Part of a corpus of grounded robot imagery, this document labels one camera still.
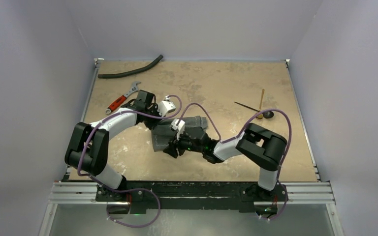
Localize grey cloth napkin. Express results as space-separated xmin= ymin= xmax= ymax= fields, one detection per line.
xmin=151 ymin=116 xmax=208 ymax=152

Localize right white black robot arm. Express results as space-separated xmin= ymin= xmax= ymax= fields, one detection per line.
xmin=163 ymin=123 xmax=287 ymax=200

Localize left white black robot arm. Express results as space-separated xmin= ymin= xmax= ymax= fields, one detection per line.
xmin=64 ymin=90 xmax=176 ymax=201

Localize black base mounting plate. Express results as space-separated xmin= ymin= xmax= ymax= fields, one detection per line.
xmin=95 ymin=180 xmax=288 ymax=214

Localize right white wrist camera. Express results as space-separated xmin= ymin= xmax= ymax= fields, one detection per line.
xmin=170 ymin=118 xmax=186 ymax=136

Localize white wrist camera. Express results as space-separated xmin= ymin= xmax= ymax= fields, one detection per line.
xmin=170 ymin=118 xmax=186 ymax=136
xmin=157 ymin=100 xmax=176 ymax=117

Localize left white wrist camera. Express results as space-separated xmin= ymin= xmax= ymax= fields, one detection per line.
xmin=157 ymin=100 xmax=176 ymax=117

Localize red handled screwdriver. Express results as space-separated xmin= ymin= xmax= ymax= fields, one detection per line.
xmin=105 ymin=81 xmax=141 ymax=115

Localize black corrugated hose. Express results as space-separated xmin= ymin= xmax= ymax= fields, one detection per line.
xmin=98 ymin=55 xmax=164 ymax=80

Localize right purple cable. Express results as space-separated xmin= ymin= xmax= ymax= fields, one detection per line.
xmin=177 ymin=103 xmax=292 ymax=222

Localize purple cable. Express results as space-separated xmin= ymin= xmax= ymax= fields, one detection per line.
xmin=177 ymin=103 xmax=292 ymax=222
xmin=76 ymin=95 xmax=183 ymax=228

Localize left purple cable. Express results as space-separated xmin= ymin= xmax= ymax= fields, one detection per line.
xmin=76 ymin=95 xmax=183 ymax=228

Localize aluminium frame rail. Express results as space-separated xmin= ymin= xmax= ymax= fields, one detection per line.
xmin=49 ymin=181 xmax=335 ymax=205

